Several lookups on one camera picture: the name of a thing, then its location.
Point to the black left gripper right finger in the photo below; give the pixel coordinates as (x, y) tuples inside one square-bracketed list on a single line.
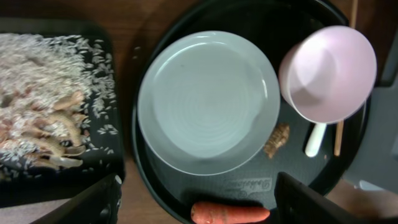
[(297, 203)]

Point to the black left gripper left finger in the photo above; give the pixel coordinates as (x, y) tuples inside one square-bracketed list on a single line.
[(98, 204)]

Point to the rice and food scraps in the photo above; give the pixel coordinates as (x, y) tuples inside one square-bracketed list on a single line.
[(59, 111)]

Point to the pink bowl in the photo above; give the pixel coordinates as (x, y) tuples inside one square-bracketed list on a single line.
[(329, 75)]

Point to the grey dishwasher rack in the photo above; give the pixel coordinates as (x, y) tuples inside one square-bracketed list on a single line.
[(375, 164)]

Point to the black rectangular tray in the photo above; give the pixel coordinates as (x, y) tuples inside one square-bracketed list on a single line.
[(55, 186)]

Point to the white plastic fork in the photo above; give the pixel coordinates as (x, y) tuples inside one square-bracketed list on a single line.
[(315, 140)]

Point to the brown ginger piece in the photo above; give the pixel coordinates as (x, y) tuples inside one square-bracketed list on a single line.
[(278, 138)]

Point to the orange carrot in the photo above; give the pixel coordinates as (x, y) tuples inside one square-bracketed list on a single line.
[(215, 213)]

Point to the white plate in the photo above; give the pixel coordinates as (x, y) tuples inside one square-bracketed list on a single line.
[(208, 103)]

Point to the round black tray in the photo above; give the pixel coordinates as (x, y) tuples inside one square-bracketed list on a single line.
[(274, 26)]

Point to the wooden chopstick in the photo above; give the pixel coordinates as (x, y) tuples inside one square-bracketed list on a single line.
[(340, 125)]

